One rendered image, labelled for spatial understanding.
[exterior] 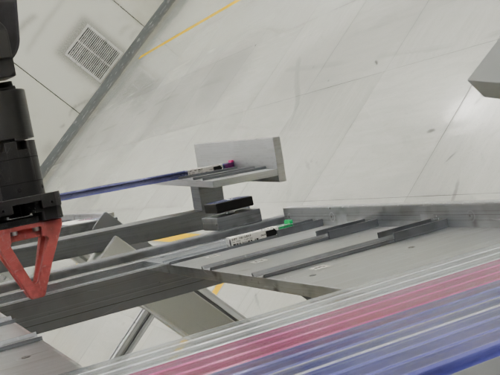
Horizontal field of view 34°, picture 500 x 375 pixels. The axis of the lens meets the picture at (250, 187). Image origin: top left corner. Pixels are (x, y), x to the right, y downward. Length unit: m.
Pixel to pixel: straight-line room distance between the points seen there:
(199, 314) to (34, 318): 0.42
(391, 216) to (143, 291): 0.30
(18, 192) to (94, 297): 0.19
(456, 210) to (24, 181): 0.40
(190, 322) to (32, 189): 0.54
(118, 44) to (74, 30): 0.49
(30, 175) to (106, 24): 8.07
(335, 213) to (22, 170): 0.34
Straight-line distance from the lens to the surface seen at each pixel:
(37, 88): 8.57
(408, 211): 0.80
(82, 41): 8.75
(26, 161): 0.81
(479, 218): 0.72
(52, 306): 0.92
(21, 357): 0.56
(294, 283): 0.61
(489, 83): 1.16
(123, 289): 0.94
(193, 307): 1.28
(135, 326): 2.51
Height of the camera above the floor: 1.12
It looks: 19 degrees down
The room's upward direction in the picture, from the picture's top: 51 degrees counter-clockwise
